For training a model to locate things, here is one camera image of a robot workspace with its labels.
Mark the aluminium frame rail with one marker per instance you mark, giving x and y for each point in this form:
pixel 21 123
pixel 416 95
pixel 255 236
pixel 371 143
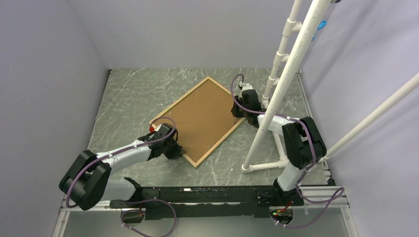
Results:
pixel 325 213

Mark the white PVC pipe stand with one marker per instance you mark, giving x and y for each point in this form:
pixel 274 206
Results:
pixel 294 44

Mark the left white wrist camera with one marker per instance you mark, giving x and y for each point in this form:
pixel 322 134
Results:
pixel 161 128

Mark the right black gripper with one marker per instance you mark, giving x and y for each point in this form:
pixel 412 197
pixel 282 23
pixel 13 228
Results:
pixel 237 100

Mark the green wooden picture frame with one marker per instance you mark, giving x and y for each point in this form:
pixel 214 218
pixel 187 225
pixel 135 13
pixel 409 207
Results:
pixel 203 119

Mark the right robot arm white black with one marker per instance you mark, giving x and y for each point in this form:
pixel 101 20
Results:
pixel 303 143

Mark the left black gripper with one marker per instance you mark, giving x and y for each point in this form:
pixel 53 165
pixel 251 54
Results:
pixel 176 152

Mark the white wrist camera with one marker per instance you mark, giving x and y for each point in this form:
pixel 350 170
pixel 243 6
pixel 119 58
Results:
pixel 244 86
pixel 161 128

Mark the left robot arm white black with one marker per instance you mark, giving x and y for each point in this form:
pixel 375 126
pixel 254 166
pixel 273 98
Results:
pixel 87 181

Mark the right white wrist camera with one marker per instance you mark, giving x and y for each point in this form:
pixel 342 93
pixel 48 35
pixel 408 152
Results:
pixel 244 86

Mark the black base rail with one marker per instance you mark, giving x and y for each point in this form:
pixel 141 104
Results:
pixel 210 201

